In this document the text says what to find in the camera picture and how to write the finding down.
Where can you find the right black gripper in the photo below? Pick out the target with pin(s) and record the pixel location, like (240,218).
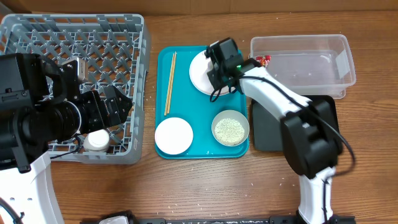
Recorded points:
(217,84)

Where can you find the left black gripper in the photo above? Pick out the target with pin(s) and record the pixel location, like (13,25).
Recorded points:
(94,111)

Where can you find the white paper cup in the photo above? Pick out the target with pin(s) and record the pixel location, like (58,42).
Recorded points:
(97,141)

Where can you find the large white plate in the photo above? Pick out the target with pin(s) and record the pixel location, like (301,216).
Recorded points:
(199,67)

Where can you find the red snack wrapper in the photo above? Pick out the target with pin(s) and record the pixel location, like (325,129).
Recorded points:
(264,60)

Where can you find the wooden chopstick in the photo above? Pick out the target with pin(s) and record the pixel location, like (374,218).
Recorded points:
(169,84)
(172,87)

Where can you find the grey bowl of rice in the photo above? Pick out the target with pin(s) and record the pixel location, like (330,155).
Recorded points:
(230,128)

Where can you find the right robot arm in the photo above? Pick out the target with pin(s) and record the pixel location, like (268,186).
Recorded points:
(310,138)

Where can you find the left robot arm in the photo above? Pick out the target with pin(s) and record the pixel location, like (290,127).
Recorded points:
(41,102)

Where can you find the teal plastic tray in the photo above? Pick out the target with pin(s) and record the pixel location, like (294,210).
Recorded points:
(194,106)

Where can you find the grey dish rack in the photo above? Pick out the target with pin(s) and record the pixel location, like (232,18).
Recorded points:
(114,45)

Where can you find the black tray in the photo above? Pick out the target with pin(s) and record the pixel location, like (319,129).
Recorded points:
(267,135)

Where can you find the small white plate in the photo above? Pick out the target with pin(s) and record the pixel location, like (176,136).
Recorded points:
(173,136)

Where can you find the clear plastic bin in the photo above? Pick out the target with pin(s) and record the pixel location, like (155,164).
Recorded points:
(309,64)

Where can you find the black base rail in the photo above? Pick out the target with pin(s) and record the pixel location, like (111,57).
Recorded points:
(132,219)

